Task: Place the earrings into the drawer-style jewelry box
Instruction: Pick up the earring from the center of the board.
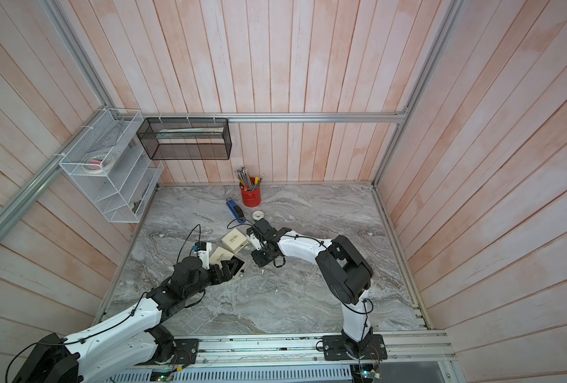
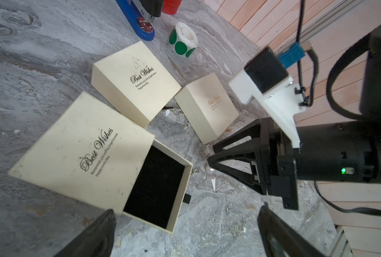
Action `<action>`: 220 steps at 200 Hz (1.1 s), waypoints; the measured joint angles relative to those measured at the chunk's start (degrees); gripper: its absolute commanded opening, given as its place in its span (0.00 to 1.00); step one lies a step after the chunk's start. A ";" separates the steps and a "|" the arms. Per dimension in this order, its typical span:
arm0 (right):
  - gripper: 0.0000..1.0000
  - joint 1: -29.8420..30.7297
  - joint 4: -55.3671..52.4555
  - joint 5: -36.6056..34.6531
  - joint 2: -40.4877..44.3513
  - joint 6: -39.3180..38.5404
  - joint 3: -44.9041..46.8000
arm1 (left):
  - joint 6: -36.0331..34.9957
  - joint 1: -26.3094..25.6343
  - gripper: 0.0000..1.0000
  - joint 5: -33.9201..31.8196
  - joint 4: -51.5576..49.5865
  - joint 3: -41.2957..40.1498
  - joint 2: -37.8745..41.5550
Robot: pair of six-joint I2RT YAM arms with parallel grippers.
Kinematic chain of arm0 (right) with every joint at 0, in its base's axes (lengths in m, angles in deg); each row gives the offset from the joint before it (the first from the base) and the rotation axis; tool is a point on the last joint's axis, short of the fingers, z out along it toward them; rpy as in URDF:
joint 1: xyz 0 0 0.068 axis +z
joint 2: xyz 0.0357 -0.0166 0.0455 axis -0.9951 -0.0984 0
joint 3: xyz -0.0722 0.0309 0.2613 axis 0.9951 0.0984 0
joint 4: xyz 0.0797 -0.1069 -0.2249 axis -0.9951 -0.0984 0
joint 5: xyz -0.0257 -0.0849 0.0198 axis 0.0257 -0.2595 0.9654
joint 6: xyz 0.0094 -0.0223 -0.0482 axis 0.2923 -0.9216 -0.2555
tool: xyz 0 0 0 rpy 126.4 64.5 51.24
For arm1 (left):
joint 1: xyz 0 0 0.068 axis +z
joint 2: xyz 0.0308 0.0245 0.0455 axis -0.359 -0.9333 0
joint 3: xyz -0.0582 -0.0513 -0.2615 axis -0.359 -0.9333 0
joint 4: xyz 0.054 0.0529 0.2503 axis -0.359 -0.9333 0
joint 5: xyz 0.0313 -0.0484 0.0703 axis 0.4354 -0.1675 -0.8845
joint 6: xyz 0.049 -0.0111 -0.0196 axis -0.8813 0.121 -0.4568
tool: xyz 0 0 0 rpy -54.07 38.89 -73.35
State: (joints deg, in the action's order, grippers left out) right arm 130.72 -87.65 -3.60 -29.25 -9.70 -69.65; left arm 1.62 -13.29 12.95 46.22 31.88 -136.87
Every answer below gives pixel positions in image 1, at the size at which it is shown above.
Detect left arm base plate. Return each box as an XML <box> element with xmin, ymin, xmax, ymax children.
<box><xmin>153</xmin><ymin>338</ymin><xmax>200</xmax><ymax>365</ymax></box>

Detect pens in cup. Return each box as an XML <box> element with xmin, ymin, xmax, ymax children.
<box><xmin>235</xmin><ymin>167</ymin><xmax>262</xmax><ymax>192</ymax></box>

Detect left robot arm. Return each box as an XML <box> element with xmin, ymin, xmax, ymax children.
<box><xmin>5</xmin><ymin>256</ymin><xmax>244</xmax><ymax>382</ymax></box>

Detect cream jewelry box middle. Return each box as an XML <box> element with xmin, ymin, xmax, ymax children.
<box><xmin>221</xmin><ymin>228</ymin><xmax>248</xmax><ymax>254</ymax></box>

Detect small cream jewelry box front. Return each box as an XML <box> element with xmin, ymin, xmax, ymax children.
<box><xmin>210</xmin><ymin>247</ymin><xmax>245</xmax><ymax>279</ymax></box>

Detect red pen holder cup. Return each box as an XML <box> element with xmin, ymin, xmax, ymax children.
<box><xmin>239</xmin><ymin>177</ymin><xmax>262</xmax><ymax>207</ymax></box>

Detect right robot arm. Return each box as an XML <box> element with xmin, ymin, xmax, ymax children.
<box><xmin>246</xmin><ymin>219</ymin><xmax>374</xmax><ymax>360</ymax></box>

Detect blue stapler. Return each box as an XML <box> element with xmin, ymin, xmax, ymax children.
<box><xmin>226</xmin><ymin>197</ymin><xmax>247</xmax><ymax>223</ymax></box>

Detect white wire wall shelf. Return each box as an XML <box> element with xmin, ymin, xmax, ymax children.
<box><xmin>59</xmin><ymin>109</ymin><xmax>163</xmax><ymax>223</ymax></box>

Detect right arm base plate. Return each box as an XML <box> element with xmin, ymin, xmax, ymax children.
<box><xmin>321</xmin><ymin>333</ymin><xmax>388</xmax><ymax>362</ymax></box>

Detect green sticker roll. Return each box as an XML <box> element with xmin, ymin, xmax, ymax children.
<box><xmin>252</xmin><ymin>210</ymin><xmax>265</xmax><ymax>221</ymax></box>

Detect tape roll on shelf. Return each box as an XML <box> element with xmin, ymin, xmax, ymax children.
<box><xmin>81</xmin><ymin>153</ymin><xmax>114</xmax><ymax>175</ymax></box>

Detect aluminium front rail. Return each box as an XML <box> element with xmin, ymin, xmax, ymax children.
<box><xmin>190</xmin><ymin>330</ymin><xmax>457</xmax><ymax>368</ymax></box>

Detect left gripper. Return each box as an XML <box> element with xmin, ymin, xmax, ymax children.
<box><xmin>184</xmin><ymin>260</ymin><xmax>239</xmax><ymax>299</ymax></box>

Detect black mesh wall basket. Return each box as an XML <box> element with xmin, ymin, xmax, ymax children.
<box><xmin>137</xmin><ymin>117</ymin><xmax>232</xmax><ymax>161</ymax></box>

